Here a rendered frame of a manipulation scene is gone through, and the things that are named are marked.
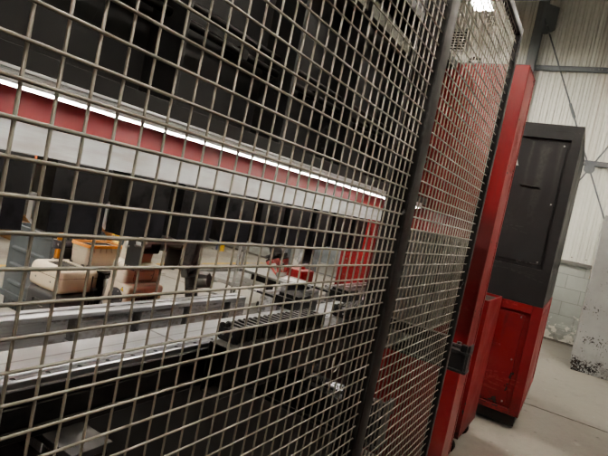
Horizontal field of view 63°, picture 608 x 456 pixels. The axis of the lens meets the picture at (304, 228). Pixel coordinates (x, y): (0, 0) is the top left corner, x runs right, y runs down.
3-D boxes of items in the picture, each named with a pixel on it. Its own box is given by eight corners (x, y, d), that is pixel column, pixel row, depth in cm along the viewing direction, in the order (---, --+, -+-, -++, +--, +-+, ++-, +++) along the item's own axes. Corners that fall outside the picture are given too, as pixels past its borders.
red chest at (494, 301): (403, 406, 371) (432, 278, 366) (470, 433, 346) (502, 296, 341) (378, 425, 329) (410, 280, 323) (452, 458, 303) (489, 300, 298)
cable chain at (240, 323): (308, 319, 155) (310, 307, 154) (323, 325, 152) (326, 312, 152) (215, 337, 117) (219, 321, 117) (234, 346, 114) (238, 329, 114)
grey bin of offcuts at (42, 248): (80, 298, 479) (93, 225, 475) (120, 315, 450) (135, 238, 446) (-5, 304, 410) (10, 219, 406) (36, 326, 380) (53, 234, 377)
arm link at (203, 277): (189, 259, 223) (178, 265, 216) (211, 258, 219) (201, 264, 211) (194, 283, 226) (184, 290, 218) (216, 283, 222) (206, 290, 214)
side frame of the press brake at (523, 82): (323, 410, 333) (395, 73, 321) (446, 467, 290) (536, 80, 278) (304, 421, 312) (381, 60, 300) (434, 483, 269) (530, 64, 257)
